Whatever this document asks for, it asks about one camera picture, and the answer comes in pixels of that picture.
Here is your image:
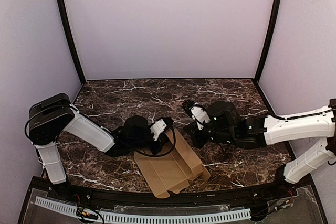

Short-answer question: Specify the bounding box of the brown cardboard box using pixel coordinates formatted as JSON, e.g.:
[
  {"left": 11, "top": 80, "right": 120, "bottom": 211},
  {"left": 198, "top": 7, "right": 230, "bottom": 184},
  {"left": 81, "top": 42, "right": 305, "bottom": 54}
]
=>
[{"left": 134, "top": 129, "right": 210, "bottom": 199}]

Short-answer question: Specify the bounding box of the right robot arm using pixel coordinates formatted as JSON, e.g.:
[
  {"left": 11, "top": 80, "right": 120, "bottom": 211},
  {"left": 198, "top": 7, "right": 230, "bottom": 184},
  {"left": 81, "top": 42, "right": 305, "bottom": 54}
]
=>
[{"left": 182, "top": 99, "right": 335, "bottom": 184}]

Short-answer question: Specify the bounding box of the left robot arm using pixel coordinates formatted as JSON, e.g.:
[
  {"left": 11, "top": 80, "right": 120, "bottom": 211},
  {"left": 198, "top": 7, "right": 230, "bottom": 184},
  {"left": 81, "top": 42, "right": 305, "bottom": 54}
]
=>
[{"left": 24, "top": 93, "right": 173, "bottom": 185}]

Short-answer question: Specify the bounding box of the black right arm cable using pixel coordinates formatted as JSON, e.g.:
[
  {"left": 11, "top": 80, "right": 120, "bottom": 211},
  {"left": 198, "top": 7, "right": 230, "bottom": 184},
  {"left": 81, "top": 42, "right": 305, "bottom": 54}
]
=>
[{"left": 219, "top": 142, "right": 233, "bottom": 159}]

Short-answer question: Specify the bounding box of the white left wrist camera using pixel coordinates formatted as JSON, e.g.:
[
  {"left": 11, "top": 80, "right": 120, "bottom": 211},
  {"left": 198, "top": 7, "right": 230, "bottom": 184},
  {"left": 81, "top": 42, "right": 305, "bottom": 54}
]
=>
[{"left": 150, "top": 117, "right": 173, "bottom": 142}]

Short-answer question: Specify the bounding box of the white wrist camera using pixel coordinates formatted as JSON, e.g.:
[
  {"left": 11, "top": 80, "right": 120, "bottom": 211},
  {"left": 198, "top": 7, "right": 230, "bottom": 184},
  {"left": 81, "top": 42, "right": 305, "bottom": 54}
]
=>
[
  {"left": 182, "top": 100, "right": 210, "bottom": 131},
  {"left": 150, "top": 117, "right": 173, "bottom": 142}
]

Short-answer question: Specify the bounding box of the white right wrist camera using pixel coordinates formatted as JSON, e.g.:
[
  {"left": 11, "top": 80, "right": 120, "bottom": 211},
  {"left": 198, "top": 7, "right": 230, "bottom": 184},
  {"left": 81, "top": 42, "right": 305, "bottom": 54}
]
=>
[{"left": 182, "top": 100, "right": 210, "bottom": 131}]

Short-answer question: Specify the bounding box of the white slotted cable duct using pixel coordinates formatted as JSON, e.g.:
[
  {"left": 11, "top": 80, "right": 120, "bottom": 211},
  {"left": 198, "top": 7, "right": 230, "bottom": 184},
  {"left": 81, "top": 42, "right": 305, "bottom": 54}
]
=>
[{"left": 34, "top": 196, "right": 251, "bottom": 223}]

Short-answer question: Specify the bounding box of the black front table rail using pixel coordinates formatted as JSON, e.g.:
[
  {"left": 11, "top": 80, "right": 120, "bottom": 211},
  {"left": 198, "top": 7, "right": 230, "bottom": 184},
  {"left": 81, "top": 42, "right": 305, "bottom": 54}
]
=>
[{"left": 29, "top": 176, "right": 296, "bottom": 208}]

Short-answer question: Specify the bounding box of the black right frame post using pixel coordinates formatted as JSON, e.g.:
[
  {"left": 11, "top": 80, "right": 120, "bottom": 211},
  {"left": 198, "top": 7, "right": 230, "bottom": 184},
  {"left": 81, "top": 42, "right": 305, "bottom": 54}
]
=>
[{"left": 254, "top": 0, "right": 281, "bottom": 83}]

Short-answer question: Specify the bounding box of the black frame post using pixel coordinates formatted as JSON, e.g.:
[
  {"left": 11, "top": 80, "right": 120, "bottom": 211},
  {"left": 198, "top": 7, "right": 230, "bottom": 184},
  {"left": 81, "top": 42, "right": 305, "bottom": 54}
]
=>
[
  {"left": 57, "top": 0, "right": 86, "bottom": 85},
  {"left": 254, "top": 0, "right": 281, "bottom": 83}
]

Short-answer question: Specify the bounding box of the black left frame post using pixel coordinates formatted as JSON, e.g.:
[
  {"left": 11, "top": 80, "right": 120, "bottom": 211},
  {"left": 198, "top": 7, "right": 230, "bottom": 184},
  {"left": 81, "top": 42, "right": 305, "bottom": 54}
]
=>
[{"left": 57, "top": 0, "right": 86, "bottom": 85}]

